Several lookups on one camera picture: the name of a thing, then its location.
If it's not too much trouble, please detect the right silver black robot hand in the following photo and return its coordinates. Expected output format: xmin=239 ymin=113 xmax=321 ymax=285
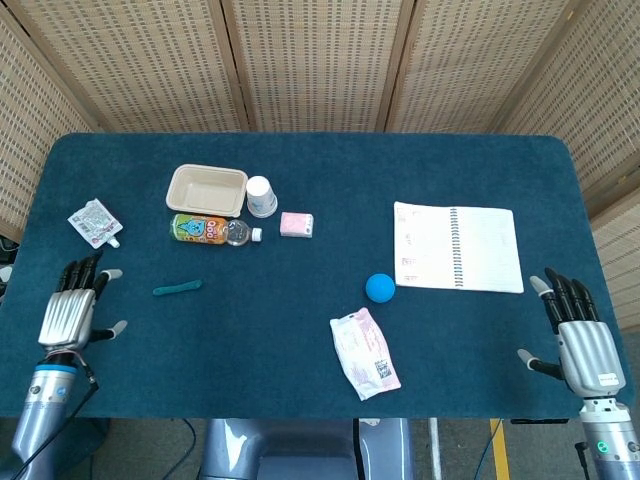
xmin=517 ymin=267 xmax=626 ymax=399

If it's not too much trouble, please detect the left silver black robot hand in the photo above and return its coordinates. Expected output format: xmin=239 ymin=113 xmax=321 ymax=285
xmin=38 ymin=251 xmax=128 ymax=357

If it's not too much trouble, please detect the teal stick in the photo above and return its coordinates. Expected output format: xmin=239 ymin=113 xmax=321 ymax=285
xmin=152 ymin=279 xmax=203 ymax=298

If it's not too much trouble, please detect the silver spout pouch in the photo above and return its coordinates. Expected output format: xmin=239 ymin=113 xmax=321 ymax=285
xmin=67 ymin=198 xmax=124 ymax=250

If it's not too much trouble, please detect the open spiral notebook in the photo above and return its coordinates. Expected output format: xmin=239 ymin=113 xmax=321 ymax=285
xmin=393 ymin=201 xmax=525 ymax=295

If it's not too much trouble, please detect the orange drink bottle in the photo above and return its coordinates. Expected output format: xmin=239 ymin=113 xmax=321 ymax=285
xmin=169 ymin=213 xmax=264 ymax=247

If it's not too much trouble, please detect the white table leg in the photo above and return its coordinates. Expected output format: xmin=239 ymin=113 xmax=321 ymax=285
xmin=428 ymin=417 xmax=444 ymax=480

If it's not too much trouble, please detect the dark blue table cloth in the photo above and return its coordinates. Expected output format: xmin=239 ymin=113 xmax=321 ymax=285
xmin=0 ymin=132 xmax=636 ymax=420

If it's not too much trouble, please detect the beige food container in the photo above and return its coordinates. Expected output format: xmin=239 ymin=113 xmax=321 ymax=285
xmin=165 ymin=163 xmax=250 ymax=219

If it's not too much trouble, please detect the blue ball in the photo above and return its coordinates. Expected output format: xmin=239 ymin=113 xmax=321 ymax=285
xmin=365 ymin=272 xmax=397 ymax=304

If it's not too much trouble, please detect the white pink wipes pack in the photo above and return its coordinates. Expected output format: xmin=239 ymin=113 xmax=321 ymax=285
xmin=329 ymin=306 xmax=402 ymax=402

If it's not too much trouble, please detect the white paper cup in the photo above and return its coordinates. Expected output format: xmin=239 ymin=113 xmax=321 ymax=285
xmin=244 ymin=175 xmax=279 ymax=219

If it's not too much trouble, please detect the pink tissue pack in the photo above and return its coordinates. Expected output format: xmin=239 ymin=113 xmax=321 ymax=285
xmin=279 ymin=211 xmax=315 ymax=239

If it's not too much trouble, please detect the grey robot torso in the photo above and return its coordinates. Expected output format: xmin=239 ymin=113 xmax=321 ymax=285
xmin=199 ymin=417 xmax=416 ymax=480

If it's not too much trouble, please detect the bamboo folding screen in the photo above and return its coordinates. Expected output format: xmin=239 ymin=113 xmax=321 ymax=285
xmin=0 ymin=0 xmax=640 ymax=331

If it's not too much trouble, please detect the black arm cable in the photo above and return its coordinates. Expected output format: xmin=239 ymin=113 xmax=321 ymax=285
xmin=14 ymin=352 xmax=100 ymax=476

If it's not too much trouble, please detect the blue floor cable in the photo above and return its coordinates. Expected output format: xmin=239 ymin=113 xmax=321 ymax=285
xmin=472 ymin=433 xmax=502 ymax=480

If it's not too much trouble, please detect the black floor cable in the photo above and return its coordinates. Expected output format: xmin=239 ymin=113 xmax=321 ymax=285
xmin=180 ymin=418 xmax=204 ymax=454

